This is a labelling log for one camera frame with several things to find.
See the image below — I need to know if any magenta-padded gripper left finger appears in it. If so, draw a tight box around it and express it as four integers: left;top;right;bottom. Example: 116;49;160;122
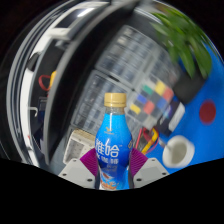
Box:
58;148;99;190

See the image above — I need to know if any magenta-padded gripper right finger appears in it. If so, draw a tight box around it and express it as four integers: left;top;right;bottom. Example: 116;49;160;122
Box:
128;148;170;190

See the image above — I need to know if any blue drink bottle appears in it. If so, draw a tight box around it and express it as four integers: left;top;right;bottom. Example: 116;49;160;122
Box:
94;92;134;191

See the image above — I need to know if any white pegboard tray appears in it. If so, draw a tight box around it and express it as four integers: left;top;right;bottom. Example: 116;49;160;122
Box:
62;128;98;165

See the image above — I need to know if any yellow multimeter with red leads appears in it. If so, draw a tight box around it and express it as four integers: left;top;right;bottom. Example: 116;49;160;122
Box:
134;126;160;156

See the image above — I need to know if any white faceted cup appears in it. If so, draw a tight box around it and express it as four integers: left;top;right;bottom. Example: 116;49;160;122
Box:
162;134;196;169

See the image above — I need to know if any clear organizer with coloured parts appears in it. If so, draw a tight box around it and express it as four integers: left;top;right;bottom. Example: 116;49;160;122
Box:
128;78;176;129

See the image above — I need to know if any grey small-parts drawer cabinet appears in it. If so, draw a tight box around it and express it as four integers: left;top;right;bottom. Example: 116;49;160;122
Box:
146;49;183;88
96;24;168;88
71;69;134;134

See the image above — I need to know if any flat round red coaster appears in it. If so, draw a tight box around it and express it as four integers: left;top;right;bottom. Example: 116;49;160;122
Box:
198;99;218;126

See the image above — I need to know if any flat black box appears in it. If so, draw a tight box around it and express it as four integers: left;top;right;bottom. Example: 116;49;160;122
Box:
173;71;209;104

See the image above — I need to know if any green potted plant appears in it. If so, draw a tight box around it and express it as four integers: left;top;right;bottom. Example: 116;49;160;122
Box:
149;8;214;79

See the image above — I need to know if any black wall shelf unit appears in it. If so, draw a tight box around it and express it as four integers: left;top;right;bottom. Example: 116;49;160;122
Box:
6;0;141;168

